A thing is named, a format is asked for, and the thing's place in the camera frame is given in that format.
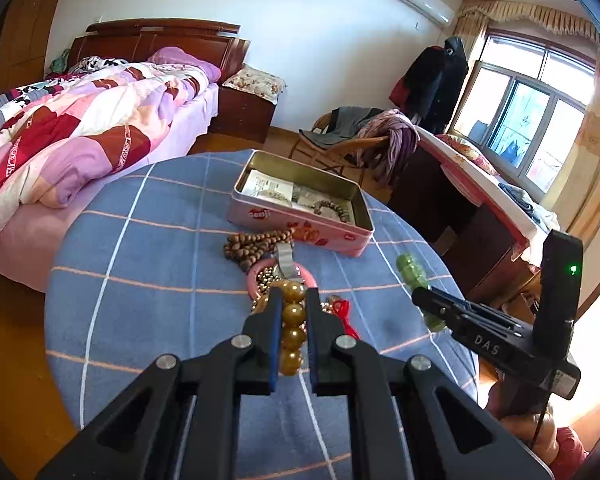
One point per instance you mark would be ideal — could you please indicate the grey garment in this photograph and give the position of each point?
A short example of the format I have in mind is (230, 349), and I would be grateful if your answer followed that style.
(345, 122)

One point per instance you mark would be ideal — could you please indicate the white paper card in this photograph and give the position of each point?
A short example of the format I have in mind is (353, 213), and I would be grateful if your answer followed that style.
(267, 185)

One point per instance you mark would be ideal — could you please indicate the window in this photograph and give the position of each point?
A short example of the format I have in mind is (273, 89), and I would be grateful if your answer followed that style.
(530, 115)

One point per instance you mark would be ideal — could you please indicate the pink bangle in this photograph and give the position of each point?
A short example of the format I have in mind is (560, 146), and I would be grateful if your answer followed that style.
(252, 275)

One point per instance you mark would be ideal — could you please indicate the purple garment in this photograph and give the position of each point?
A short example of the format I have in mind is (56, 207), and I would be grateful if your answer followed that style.
(395, 145)

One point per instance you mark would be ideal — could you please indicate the blue plaid tablecloth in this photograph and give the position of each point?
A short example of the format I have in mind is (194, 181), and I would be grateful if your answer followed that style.
(155, 260)

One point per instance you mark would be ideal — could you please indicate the red garment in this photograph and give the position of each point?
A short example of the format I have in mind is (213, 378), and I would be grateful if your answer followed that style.
(397, 92)

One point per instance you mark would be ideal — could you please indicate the white red-edged desk cloth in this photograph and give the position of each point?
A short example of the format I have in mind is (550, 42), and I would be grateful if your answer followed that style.
(480, 185)

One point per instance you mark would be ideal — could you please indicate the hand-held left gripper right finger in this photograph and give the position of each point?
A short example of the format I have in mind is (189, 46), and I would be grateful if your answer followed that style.
(311, 355)

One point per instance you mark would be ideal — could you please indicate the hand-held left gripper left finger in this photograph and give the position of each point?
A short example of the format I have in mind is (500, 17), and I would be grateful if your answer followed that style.
(275, 360)

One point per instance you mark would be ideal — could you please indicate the person's right hand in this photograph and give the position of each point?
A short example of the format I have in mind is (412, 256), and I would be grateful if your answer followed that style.
(525, 430)

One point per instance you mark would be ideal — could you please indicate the teal cloth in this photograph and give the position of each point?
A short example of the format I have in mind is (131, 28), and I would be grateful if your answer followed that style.
(59, 62)

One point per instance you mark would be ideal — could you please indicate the yellow curtain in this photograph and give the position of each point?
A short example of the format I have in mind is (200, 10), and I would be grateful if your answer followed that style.
(595, 160)

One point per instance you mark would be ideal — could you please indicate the person's right forearm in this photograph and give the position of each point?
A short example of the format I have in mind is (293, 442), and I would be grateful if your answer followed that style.
(567, 452)

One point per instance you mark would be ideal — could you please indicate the purple pillow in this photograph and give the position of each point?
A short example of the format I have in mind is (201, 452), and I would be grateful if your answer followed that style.
(185, 60)

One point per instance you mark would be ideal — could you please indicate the dark wooden desk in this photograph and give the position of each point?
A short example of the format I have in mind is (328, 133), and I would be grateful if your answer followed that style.
(430, 195)

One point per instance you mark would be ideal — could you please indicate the wooden wardrobe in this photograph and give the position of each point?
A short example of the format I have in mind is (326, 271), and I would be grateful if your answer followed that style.
(25, 25)

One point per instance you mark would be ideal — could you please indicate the pink patchwork quilt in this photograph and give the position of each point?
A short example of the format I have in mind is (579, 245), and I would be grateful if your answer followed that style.
(80, 130)

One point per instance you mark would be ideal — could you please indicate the pink tin box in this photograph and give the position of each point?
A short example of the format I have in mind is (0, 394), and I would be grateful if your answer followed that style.
(280, 220)

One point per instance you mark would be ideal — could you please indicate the black hooded coat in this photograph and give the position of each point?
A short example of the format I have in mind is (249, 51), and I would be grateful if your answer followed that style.
(440, 85)

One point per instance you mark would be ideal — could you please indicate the wooden nightstand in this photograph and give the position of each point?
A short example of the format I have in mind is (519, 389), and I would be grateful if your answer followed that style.
(242, 117)

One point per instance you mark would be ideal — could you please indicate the folded clothes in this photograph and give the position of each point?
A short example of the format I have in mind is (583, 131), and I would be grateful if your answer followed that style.
(527, 205)

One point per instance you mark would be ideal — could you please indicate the pink bed sheet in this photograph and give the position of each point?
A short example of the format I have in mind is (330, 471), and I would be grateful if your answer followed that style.
(190, 120)

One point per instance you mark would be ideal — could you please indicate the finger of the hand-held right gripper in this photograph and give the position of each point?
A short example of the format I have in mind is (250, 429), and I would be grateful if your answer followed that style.
(430, 300)
(490, 317)

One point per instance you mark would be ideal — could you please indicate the wooden bed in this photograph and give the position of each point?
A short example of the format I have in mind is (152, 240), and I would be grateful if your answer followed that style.
(180, 40)

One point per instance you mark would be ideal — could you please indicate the floral cushion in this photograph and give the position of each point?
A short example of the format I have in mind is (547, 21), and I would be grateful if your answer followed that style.
(255, 82)

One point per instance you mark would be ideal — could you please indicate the silver watch band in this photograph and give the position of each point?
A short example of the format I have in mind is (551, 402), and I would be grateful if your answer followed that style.
(286, 260)

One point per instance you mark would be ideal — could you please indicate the red floral pillow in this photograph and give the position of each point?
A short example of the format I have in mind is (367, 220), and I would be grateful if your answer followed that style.
(467, 152)

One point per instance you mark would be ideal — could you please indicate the black and white patterned sheet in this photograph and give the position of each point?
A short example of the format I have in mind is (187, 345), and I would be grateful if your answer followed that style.
(95, 64)

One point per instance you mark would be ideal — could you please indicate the wicker chair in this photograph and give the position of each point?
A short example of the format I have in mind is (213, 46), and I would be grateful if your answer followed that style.
(330, 152)

